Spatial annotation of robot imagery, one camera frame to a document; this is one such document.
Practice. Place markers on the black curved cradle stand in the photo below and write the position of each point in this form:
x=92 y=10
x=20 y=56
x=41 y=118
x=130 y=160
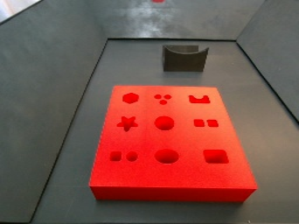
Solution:
x=182 y=58

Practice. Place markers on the red shape-sorter block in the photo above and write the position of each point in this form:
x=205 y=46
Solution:
x=168 y=148

